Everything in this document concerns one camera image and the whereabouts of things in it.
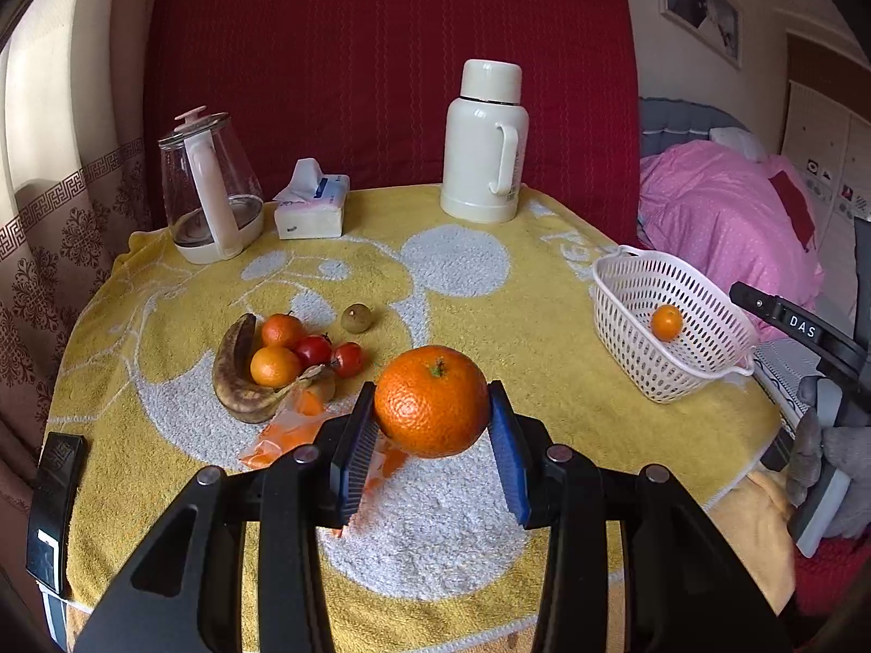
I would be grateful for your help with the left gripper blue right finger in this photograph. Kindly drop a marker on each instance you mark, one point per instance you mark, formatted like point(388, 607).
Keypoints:
point(519, 446)

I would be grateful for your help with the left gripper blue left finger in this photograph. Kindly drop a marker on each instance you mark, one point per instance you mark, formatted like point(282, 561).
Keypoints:
point(347, 444)

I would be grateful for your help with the oranges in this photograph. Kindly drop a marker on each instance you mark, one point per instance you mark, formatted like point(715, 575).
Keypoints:
point(310, 402)

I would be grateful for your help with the large orange mandarin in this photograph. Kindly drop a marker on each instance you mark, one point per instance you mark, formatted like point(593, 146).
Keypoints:
point(432, 402)

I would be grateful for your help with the red cherry tomato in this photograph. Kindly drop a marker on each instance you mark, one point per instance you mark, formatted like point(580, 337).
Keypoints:
point(347, 360)
point(313, 350)

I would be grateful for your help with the small orange tangerine front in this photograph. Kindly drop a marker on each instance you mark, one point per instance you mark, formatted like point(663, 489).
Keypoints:
point(274, 366)

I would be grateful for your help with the small orange tangerine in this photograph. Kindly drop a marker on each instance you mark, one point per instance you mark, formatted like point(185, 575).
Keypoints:
point(274, 366)
point(282, 330)

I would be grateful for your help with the overripe brown banana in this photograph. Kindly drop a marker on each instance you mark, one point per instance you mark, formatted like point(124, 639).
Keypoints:
point(246, 400)

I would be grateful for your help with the brown kiwi fruit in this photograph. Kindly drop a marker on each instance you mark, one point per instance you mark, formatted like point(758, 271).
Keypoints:
point(357, 318)

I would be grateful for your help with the small orange tangerine back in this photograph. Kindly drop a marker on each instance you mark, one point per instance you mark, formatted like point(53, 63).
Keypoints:
point(282, 330)

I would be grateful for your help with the small orange kumquat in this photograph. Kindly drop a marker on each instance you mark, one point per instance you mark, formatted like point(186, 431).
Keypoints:
point(666, 323)

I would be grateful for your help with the grey gloved right hand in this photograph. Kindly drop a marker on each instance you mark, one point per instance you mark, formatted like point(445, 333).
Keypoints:
point(847, 449)

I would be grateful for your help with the white plastic basket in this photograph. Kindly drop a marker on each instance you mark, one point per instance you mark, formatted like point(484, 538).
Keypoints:
point(717, 341)

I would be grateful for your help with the red cloth on duvet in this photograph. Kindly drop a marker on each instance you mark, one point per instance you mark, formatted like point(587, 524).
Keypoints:
point(795, 204)

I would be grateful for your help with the yellow patterned towel cloth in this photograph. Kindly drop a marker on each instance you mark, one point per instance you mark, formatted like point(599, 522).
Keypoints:
point(433, 561)

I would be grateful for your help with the pink polka dot duvet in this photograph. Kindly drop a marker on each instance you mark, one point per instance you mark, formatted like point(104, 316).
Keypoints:
point(719, 212)

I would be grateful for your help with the white wardrobe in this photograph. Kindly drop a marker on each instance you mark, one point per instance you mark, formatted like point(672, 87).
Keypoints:
point(827, 139)

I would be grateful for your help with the white pillow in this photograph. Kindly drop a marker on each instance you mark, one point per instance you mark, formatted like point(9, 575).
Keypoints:
point(741, 141)

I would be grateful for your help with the white tissue pack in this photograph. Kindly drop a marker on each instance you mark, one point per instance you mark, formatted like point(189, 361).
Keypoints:
point(311, 206)

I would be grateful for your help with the black smartphone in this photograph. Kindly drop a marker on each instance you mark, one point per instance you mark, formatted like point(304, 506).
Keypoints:
point(56, 483)

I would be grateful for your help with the glass electric kettle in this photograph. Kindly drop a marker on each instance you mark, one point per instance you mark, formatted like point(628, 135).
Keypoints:
point(213, 200)

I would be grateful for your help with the grey bed headboard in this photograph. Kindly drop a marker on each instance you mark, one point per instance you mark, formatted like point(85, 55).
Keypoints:
point(670, 122)

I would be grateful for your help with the cream thermos flask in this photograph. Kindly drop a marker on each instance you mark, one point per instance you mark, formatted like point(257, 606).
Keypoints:
point(487, 129)

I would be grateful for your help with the patterned beige curtain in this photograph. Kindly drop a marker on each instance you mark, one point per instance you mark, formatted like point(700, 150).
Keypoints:
point(73, 191)

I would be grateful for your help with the framed wall picture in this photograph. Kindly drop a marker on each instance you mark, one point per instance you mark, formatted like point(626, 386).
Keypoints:
point(716, 23)

